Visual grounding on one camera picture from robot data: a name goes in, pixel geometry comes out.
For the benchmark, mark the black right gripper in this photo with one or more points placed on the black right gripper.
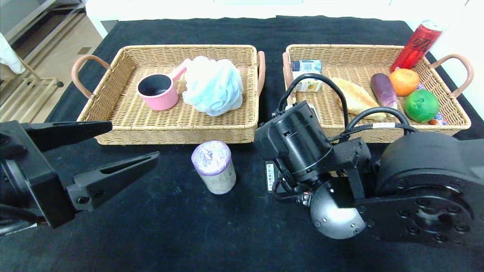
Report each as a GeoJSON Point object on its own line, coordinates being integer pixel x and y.
{"type": "Point", "coordinates": [270, 176]}

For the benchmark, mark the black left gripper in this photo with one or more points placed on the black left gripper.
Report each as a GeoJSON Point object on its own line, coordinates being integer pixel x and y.
{"type": "Point", "coordinates": [45, 181]}

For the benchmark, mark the purple bag roll grey label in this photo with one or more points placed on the purple bag roll grey label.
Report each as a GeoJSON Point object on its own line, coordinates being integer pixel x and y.
{"type": "Point", "coordinates": [215, 170]}

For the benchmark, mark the pink saucepan with dark inside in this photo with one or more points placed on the pink saucepan with dark inside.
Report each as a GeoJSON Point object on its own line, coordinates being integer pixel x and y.
{"type": "Point", "coordinates": [160, 100]}

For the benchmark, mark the light blue mesh bath loofah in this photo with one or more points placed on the light blue mesh bath loofah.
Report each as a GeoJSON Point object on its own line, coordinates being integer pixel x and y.
{"type": "Point", "coordinates": [213, 87]}

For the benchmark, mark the golden striped croissant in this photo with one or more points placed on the golden striped croissant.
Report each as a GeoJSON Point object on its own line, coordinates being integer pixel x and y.
{"type": "Point", "coordinates": [357, 98]}

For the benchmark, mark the purple eggplant with green stem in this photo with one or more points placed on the purple eggplant with green stem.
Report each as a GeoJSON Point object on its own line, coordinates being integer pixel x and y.
{"type": "Point", "coordinates": [383, 92]}

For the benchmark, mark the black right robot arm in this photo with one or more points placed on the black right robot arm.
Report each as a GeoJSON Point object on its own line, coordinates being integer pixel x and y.
{"type": "Point", "coordinates": [416, 181]}

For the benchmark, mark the wooden rack on castors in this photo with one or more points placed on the wooden rack on castors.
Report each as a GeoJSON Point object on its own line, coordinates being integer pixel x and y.
{"type": "Point", "coordinates": [41, 79]}

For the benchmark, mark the white yellow juice box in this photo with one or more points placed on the white yellow juice box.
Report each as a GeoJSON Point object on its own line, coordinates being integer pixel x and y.
{"type": "Point", "coordinates": [312, 86]}

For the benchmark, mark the black table cloth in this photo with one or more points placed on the black table cloth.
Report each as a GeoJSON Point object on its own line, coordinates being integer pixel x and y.
{"type": "Point", "coordinates": [170, 234]}

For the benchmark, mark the dark blue drink carton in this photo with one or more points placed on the dark blue drink carton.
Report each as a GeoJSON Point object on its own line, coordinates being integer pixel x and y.
{"type": "Point", "coordinates": [306, 65]}

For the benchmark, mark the white hanging cloth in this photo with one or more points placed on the white hanging cloth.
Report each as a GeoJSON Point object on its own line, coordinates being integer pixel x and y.
{"type": "Point", "coordinates": [9, 56]}

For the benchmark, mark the white furniture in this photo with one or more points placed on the white furniture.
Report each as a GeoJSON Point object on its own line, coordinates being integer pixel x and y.
{"type": "Point", "coordinates": [106, 11]}

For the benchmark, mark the orange fruit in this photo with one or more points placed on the orange fruit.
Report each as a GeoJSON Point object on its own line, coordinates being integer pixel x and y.
{"type": "Point", "coordinates": [405, 82]}

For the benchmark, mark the green round citrus fruit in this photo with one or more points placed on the green round citrus fruit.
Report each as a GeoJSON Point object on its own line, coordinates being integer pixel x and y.
{"type": "Point", "coordinates": [421, 105]}

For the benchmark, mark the colourful snack packet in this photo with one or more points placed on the colourful snack packet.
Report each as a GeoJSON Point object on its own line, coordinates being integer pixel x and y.
{"type": "Point", "coordinates": [438, 120]}

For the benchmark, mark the red soda can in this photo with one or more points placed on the red soda can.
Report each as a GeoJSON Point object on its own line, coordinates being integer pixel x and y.
{"type": "Point", "coordinates": [416, 45]}

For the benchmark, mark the grey metal shelf frame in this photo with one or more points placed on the grey metal shelf frame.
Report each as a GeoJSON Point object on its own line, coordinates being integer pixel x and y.
{"type": "Point", "coordinates": [34, 19]}

